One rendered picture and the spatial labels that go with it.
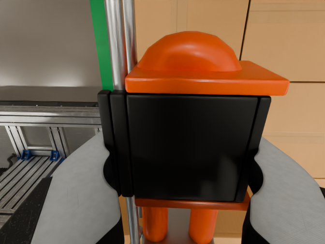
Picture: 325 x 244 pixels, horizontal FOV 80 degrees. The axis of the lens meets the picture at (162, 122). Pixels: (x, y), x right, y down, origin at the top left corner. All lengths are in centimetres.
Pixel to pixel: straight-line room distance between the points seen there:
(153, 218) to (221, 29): 57
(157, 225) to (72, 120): 107
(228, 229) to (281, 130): 48
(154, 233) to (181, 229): 3
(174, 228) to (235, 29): 57
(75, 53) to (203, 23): 87
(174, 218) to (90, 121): 100
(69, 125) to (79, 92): 26
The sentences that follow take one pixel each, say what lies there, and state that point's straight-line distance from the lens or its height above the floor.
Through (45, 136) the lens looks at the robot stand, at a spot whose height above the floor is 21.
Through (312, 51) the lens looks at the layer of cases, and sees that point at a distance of 77.
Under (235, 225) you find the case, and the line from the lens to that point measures 47.
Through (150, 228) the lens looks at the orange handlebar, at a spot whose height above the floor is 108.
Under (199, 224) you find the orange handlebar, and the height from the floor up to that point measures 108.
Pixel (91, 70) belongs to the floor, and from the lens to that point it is 131.
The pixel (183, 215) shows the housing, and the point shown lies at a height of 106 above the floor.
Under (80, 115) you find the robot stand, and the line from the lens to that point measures 117.
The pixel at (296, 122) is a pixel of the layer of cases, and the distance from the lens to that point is 84.
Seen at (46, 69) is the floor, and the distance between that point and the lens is 144.
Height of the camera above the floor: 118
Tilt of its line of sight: 63 degrees down
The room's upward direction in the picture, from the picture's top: 174 degrees counter-clockwise
